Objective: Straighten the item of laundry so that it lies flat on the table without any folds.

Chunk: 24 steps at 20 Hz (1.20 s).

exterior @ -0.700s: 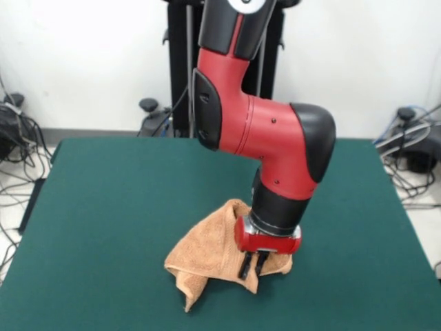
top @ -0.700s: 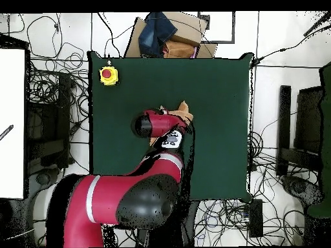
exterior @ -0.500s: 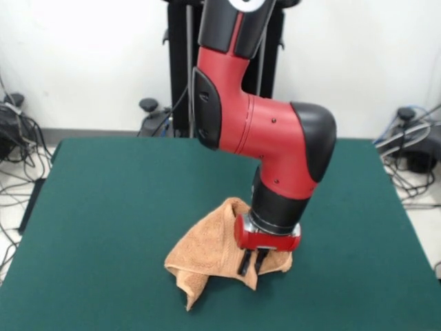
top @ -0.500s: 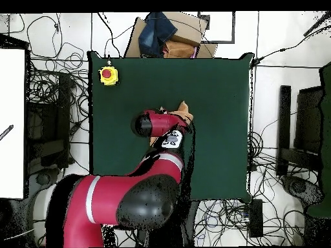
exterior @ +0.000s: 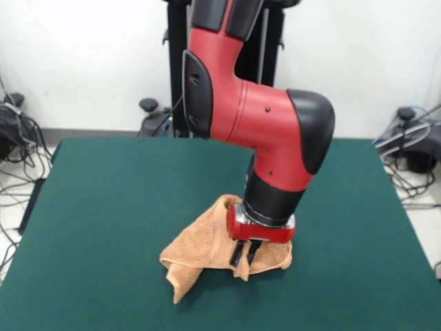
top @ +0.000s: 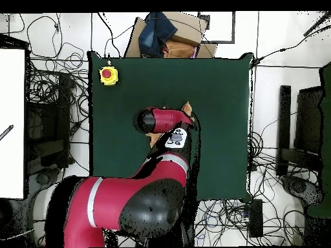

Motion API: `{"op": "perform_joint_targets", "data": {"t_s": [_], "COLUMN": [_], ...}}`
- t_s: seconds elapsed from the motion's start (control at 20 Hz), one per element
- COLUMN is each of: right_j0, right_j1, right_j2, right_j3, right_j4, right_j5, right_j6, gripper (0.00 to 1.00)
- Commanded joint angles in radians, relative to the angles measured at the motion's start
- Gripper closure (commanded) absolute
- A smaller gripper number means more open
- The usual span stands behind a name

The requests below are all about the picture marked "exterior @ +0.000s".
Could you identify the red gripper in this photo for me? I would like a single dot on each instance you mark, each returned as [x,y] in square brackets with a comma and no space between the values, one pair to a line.
[262,235]

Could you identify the black pedestal foot knob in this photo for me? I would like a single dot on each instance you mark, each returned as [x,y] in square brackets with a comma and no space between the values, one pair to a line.
[149,105]

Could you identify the black stand base foot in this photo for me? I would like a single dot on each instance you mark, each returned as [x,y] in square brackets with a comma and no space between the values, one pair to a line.
[5,138]
[418,162]

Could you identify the tan terry towel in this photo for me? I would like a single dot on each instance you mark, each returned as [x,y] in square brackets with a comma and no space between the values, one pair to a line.
[200,241]

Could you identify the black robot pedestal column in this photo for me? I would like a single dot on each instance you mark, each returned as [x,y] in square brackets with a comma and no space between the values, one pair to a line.
[177,69]

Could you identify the dark green table cloth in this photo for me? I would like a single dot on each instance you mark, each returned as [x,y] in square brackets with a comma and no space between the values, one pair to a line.
[103,207]

